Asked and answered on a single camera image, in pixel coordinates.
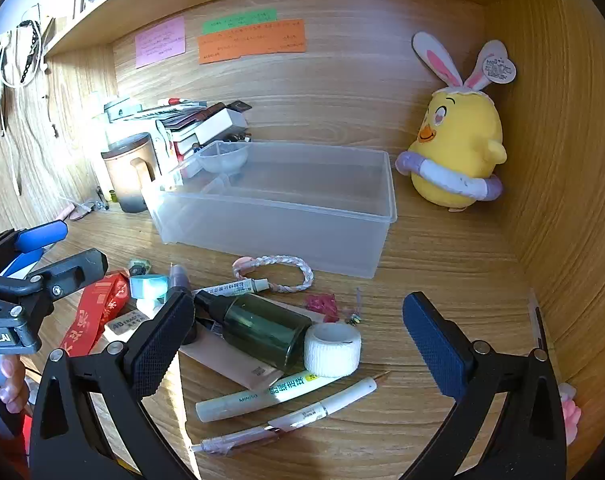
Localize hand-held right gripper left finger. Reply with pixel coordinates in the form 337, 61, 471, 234
28, 290, 196, 480

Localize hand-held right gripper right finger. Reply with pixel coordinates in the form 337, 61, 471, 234
401, 291, 568, 480

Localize red ribbon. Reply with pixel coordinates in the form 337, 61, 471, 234
60, 271, 132, 358

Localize orange paper note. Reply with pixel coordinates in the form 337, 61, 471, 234
198, 19, 307, 65

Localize pink paper note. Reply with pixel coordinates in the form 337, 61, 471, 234
135, 16, 186, 69

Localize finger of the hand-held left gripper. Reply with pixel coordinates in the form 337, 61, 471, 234
0, 248, 108, 306
0, 220, 69, 271

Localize black chain strap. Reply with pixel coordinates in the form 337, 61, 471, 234
17, 19, 39, 86

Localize white bandage roll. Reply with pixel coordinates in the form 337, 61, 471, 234
303, 322, 362, 378

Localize brown lidded mug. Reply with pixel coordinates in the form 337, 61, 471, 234
101, 132, 158, 213

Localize slim white pen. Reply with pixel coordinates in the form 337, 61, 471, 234
267, 371, 391, 431

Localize green paper note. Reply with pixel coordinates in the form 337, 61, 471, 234
201, 8, 278, 36

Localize dark green spray bottle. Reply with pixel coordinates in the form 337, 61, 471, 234
195, 290, 313, 372

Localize stack of books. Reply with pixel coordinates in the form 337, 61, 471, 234
105, 97, 253, 171

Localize pink eyeglasses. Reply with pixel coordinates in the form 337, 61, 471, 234
57, 201, 108, 222

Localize clear pink mechanical pencil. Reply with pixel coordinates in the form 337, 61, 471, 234
190, 425, 283, 456

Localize blue tape roll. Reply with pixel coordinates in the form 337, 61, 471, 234
129, 273, 170, 311

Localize white cardboard box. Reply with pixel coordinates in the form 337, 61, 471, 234
195, 108, 248, 147

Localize small translucent bottle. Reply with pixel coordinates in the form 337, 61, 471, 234
169, 264, 190, 301

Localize pink braided bracelet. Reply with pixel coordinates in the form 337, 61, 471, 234
232, 255, 315, 294

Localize pink cream tube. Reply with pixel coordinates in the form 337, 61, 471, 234
178, 300, 313, 391

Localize white eraser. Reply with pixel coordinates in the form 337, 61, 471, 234
105, 307, 150, 336

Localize yellow chick plush toy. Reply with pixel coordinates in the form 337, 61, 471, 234
395, 31, 518, 211

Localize white ointment tube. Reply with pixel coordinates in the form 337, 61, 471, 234
195, 278, 270, 298

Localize person's left hand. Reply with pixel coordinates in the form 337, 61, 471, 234
0, 355, 31, 414

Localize clear plastic storage box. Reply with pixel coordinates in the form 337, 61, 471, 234
141, 141, 398, 280

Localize white correction pen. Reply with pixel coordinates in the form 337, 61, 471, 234
196, 371, 336, 423

